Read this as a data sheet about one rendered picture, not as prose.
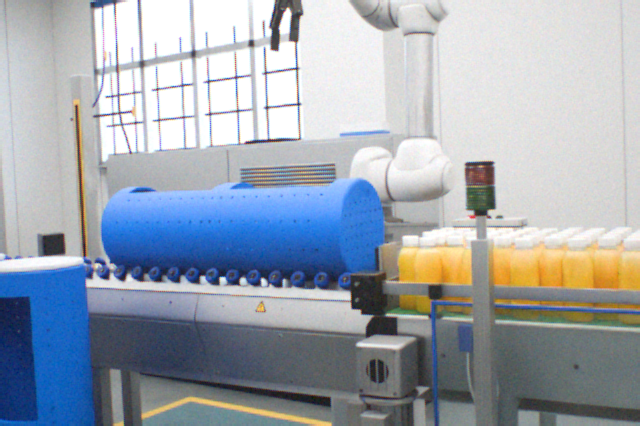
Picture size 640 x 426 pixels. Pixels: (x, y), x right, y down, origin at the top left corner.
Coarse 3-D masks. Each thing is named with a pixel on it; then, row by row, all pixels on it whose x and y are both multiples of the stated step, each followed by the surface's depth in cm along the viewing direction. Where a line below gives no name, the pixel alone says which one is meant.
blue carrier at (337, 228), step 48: (144, 192) 253; (192, 192) 225; (240, 192) 216; (288, 192) 207; (336, 192) 199; (144, 240) 228; (192, 240) 219; (240, 240) 210; (288, 240) 202; (336, 240) 195
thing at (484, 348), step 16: (480, 240) 151; (480, 256) 151; (480, 272) 152; (480, 288) 152; (480, 304) 152; (480, 320) 152; (480, 336) 152; (480, 352) 153; (480, 368) 153; (480, 384) 153; (496, 384) 155; (480, 400) 153; (496, 400) 155; (480, 416) 153; (496, 416) 155
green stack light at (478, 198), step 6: (468, 186) 152; (474, 186) 150; (480, 186) 149; (486, 186) 149; (492, 186) 150; (468, 192) 151; (474, 192) 150; (480, 192) 149; (486, 192) 149; (492, 192) 150; (468, 198) 151; (474, 198) 150; (480, 198) 149; (486, 198) 149; (492, 198) 150; (468, 204) 151; (474, 204) 150; (480, 204) 149; (486, 204) 149; (492, 204) 150; (468, 210) 151; (474, 210) 150; (480, 210) 150; (486, 210) 150
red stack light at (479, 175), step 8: (464, 168) 152; (472, 168) 150; (480, 168) 149; (488, 168) 149; (472, 176) 150; (480, 176) 149; (488, 176) 149; (472, 184) 150; (480, 184) 149; (488, 184) 149
